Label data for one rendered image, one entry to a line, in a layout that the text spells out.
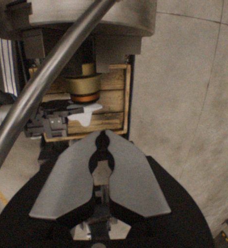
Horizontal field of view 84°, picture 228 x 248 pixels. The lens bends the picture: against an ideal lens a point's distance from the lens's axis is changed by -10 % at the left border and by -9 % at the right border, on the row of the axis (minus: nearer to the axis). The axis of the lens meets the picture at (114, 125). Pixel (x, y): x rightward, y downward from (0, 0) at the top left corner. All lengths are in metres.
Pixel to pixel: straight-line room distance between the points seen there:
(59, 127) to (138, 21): 0.28
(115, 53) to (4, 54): 1.08
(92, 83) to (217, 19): 1.92
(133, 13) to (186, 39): 1.61
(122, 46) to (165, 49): 1.34
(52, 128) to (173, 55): 1.54
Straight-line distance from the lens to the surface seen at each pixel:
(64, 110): 0.34
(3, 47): 1.33
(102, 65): 0.34
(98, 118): 0.61
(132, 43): 0.35
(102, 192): 1.03
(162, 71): 1.68
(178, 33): 1.76
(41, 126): 0.40
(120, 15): 0.21
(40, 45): 0.23
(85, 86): 0.32
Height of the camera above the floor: 1.43
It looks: 59 degrees down
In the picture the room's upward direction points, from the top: 155 degrees clockwise
